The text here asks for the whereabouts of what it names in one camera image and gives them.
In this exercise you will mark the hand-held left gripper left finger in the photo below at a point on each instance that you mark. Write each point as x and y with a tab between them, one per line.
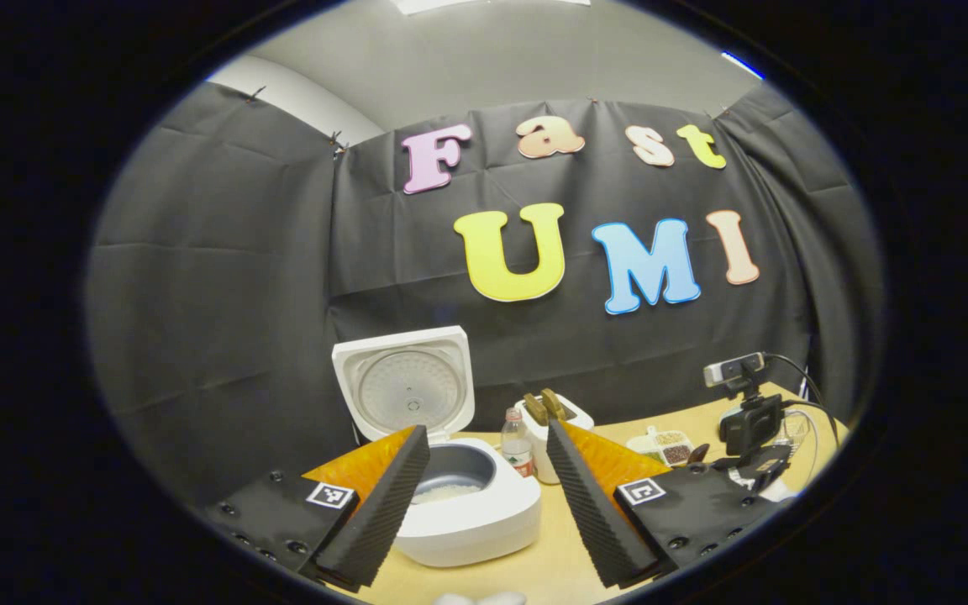
383	512

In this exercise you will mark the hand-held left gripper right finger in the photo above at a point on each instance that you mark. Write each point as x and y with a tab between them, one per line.
589	512

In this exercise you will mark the white rice cooker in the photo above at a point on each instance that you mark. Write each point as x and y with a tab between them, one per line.
467	521

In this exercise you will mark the white toaster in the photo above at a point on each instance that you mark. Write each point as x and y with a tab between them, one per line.
541	458

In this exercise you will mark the white divided grain dish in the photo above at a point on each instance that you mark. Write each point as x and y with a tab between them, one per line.
660	444

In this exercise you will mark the clear plastic water bottle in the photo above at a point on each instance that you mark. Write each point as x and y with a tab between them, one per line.
518	449

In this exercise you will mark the brown bread slice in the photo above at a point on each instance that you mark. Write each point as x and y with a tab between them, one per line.
555	404
535	409

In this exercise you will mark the black backdrop cloth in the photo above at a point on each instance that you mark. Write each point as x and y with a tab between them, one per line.
223	294

